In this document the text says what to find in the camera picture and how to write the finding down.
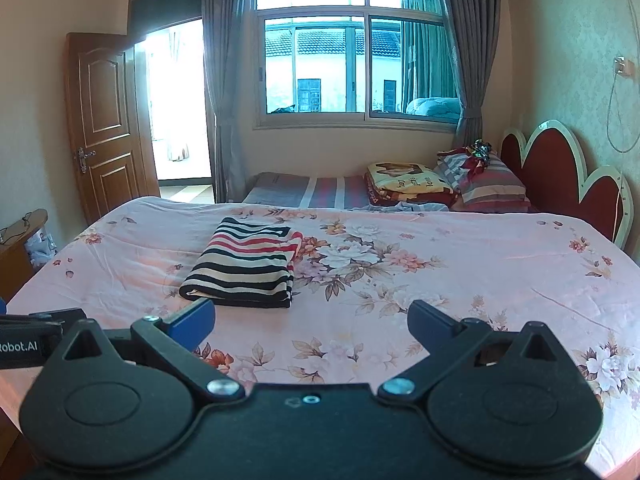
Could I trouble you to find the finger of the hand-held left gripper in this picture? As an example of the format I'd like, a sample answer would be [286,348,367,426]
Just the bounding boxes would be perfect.
[28,308,87,334]

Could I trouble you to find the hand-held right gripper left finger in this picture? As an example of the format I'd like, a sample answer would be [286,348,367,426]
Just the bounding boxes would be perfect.
[62,297,247,402]

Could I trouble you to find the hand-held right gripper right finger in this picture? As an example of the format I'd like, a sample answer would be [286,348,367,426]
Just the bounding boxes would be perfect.
[377,300,574,402]

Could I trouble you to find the striped knit cat sweater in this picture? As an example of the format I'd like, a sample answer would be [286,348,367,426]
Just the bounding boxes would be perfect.
[179,216,304,309]

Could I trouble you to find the pink floral blanket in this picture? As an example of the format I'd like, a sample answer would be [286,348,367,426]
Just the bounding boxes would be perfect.
[0,195,640,478]

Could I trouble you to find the wooden side furniture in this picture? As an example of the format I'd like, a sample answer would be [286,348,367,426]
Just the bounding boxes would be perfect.
[0,208,49,303]

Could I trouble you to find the clear plastic bag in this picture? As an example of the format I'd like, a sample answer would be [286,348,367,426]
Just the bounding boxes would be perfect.
[25,227,61,273]

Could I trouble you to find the light blue garment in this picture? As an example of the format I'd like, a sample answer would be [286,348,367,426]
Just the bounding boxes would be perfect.
[350,201,451,212]

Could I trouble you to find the folded yellow red printed blanket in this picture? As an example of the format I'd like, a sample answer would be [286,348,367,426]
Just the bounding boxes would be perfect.
[364,161,461,207]

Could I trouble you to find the striped pillow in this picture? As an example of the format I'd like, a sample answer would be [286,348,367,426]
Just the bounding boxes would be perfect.
[432,150,532,213]

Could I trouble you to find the purple striped bed sheet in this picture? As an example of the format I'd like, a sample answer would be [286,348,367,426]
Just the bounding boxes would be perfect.
[242,172,373,209]

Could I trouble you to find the shiny ribbon bow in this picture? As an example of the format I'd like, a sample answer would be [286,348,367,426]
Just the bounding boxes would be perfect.
[462,139,493,171]

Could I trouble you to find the red white bed headboard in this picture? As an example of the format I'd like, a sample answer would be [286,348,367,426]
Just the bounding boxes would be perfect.
[500,120,633,251]

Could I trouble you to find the brown wooden door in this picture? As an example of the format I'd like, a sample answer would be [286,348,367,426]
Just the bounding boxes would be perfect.
[64,32,161,226]

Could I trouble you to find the light blue quilt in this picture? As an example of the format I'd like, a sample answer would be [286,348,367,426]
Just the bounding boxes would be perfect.
[405,96,463,121]

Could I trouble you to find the grey curtain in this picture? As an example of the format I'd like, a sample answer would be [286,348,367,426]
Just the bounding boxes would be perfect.
[432,0,503,148]
[201,0,258,204]

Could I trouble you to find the sliding glass window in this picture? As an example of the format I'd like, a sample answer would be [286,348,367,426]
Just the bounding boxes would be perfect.
[252,0,463,133]

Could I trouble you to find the white wall cable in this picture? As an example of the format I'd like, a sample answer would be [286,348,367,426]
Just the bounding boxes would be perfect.
[606,72,640,155]

